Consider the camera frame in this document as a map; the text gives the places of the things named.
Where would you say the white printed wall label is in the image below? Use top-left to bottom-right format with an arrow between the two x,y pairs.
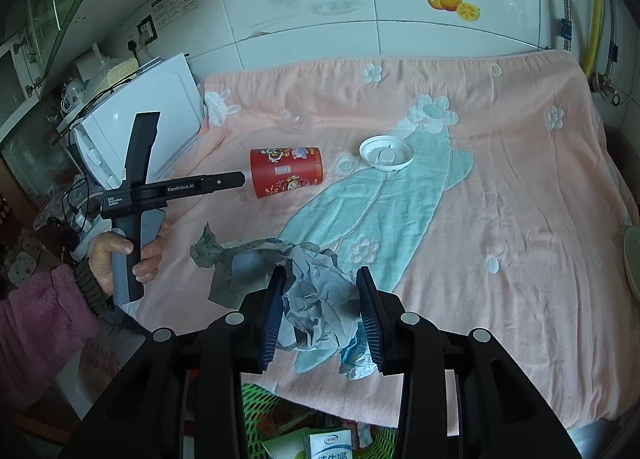
152,0 -> 198,30

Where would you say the metal gas valve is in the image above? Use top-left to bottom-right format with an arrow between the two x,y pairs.
592,72 -> 633,107

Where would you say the white appliance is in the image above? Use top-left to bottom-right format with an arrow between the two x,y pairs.
70,53 -> 206,190

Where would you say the cardboard box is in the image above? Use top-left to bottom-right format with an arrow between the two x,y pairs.
75,319 -> 146,420

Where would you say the white plastic lid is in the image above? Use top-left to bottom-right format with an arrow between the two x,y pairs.
359,136 -> 417,171

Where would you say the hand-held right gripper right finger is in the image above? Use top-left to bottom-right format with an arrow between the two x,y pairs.
355,266 -> 583,459

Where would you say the blue and white milk carton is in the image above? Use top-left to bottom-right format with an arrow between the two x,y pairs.
306,429 -> 353,459

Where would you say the black cable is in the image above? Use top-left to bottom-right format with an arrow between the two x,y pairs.
50,174 -> 101,235

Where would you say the grey paper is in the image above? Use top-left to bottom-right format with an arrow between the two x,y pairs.
190,222 -> 368,352

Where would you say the red cartoon print paper cup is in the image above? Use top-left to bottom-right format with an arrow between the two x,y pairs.
250,145 -> 324,200

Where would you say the clear plastic cup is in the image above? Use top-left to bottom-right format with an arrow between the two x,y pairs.
280,109 -> 311,135

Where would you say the pink flowered blanket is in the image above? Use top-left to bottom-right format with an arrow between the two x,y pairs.
135,49 -> 633,435

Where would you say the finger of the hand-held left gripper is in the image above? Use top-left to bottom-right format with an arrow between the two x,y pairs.
122,112 -> 162,187
207,170 -> 246,193

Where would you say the yellow gas pipe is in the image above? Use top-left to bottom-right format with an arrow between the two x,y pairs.
582,0 -> 608,77

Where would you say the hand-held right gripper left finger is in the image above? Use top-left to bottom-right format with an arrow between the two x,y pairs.
60,266 -> 288,459

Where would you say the person's left forearm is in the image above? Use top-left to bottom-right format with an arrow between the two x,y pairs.
0,259 -> 116,390

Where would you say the person's left hand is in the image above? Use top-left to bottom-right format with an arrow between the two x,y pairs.
89,222 -> 168,297

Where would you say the black wall socket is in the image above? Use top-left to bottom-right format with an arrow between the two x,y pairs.
137,14 -> 156,45

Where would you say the glass door cabinet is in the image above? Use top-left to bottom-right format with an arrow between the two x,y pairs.
0,0 -> 126,105

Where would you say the green plastic basket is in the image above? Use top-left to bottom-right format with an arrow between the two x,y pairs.
240,379 -> 406,459

